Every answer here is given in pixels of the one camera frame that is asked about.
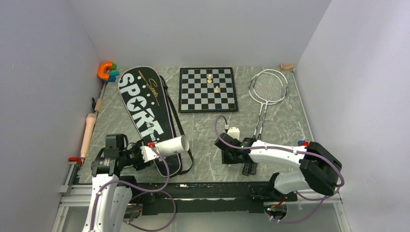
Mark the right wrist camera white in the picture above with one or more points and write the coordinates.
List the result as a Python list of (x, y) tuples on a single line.
[(234, 132)]

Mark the red clamp knob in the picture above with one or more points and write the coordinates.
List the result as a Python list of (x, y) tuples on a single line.
[(77, 160)]

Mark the wooden arch block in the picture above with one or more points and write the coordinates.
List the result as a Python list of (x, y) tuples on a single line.
[(286, 67)]

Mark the small beige handled tool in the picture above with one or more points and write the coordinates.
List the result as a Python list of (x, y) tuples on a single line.
[(96, 104)]

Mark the white chess piece back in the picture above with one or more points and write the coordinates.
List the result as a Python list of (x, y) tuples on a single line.
[(210, 78)]

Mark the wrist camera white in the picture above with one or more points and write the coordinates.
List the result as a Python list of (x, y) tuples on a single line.
[(234, 132), (149, 152)]

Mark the white shuttlecock tube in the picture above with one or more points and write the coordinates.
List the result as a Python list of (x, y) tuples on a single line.
[(173, 146)]

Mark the black racket bag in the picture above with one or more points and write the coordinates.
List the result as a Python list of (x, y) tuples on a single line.
[(145, 95)]

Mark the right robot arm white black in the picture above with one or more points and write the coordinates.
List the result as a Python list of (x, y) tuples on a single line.
[(313, 166)]

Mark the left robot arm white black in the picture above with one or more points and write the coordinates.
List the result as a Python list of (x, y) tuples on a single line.
[(112, 192)]

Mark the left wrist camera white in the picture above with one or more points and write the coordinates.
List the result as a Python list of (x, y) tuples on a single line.
[(149, 152)]

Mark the teal blue toy blocks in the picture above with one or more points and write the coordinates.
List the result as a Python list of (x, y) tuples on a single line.
[(112, 73)]

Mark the orange C-shaped toy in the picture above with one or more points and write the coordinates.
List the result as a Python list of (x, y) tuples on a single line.
[(104, 70)]

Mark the black white chessboard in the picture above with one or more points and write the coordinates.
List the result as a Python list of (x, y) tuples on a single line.
[(196, 95)]

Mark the beige toy microphone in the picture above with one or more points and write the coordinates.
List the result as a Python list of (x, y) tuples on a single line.
[(90, 123)]

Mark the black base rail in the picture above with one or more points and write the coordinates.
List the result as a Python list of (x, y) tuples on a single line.
[(252, 197)]

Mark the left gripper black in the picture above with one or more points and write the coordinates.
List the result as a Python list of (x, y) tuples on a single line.
[(140, 164)]

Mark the colourful toy brick train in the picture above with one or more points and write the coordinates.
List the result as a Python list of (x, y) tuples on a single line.
[(303, 143)]

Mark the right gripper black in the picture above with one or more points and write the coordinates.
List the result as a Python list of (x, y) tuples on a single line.
[(225, 159)]

